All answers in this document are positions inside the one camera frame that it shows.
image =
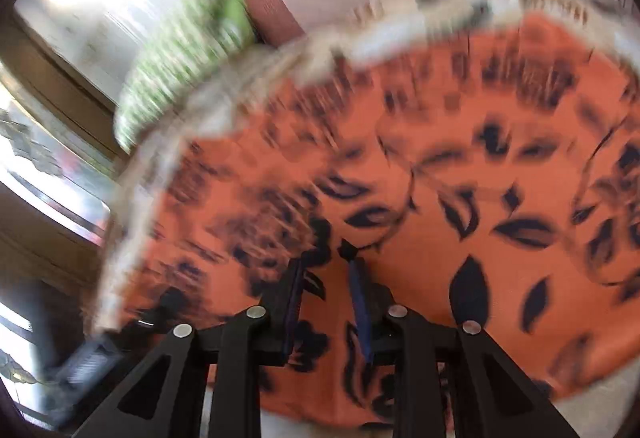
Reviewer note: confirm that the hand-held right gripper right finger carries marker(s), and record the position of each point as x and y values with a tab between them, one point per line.
359	298

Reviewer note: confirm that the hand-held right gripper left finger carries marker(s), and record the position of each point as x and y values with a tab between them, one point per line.
290	303

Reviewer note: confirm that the orange black floral garment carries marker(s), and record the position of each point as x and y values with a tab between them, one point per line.
450	158

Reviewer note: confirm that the wooden door with stained glass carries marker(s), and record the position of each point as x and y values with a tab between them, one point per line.
50	158

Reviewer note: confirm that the leaf printed bedsheet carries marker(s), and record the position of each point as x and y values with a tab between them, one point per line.
320	53

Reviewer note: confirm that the green checkered pillow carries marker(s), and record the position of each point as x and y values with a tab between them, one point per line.
195	53

